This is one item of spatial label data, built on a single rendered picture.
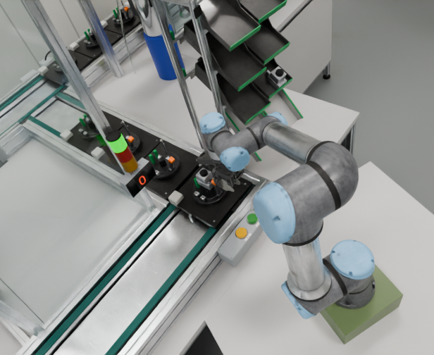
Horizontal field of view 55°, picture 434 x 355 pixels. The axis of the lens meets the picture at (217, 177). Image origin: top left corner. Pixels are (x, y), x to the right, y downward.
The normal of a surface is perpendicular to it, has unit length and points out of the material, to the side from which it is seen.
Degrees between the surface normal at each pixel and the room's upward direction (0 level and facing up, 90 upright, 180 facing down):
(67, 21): 90
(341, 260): 6
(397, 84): 0
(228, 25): 25
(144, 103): 0
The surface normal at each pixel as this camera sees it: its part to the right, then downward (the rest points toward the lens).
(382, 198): -0.20, -0.61
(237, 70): 0.10, -0.34
